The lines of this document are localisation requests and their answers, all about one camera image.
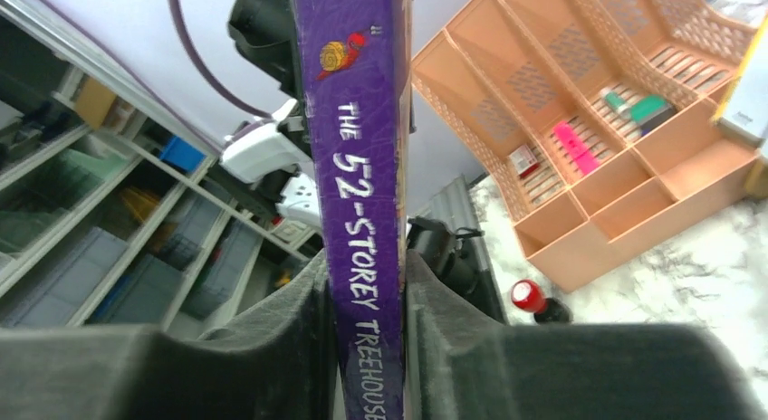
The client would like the orange plastic file organizer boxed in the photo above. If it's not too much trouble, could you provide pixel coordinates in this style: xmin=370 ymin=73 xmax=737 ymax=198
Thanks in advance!
xmin=412 ymin=0 xmax=756 ymax=291

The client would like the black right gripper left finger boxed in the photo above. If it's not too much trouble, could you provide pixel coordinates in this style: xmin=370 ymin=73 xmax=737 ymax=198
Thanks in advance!
xmin=1 ymin=254 xmax=336 ymax=420

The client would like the small red white box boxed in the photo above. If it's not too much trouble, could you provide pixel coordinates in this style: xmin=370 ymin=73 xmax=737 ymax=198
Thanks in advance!
xmin=509 ymin=144 xmax=540 ymax=179

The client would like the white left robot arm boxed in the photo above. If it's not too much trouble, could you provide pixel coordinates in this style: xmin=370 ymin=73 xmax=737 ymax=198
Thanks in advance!
xmin=220 ymin=0 xmax=321 ymax=229

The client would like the red capped small bottle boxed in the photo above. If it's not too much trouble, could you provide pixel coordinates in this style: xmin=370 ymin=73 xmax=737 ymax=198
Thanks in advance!
xmin=510 ymin=280 xmax=572 ymax=325

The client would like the green eraser in organizer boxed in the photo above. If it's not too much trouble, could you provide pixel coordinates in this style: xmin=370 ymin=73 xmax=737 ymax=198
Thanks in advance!
xmin=600 ymin=88 xmax=677 ymax=137

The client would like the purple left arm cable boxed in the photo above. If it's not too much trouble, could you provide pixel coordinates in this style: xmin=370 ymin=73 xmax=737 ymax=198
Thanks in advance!
xmin=165 ymin=0 xmax=274 ymax=119

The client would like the pink highlighter in organizer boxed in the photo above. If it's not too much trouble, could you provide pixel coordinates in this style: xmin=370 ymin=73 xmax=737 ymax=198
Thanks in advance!
xmin=552 ymin=121 xmax=600 ymax=176

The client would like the background storage shelving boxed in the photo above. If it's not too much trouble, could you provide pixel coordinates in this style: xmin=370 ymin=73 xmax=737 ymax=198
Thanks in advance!
xmin=1 ymin=0 xmax=322 ymax=339

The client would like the white Furniture Decorate book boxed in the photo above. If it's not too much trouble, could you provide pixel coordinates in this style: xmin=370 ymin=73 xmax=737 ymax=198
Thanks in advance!
xmin=712 ymin=17 xmax=767 ymax=148

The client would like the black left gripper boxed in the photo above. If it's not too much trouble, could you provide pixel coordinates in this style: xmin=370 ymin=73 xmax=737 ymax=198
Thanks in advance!
xmin=228 ymin=0 xmax=303 ymax=100

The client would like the purple 52-Storey Treehouse book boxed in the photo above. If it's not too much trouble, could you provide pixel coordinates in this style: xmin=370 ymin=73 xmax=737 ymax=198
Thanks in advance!
xmin=294 ymin=0 xmax=412 ymax=419

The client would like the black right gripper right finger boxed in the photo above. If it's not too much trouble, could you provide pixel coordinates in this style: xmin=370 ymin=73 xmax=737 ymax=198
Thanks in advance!
xmin=405 ymin=252 xmax=751 ymax=420

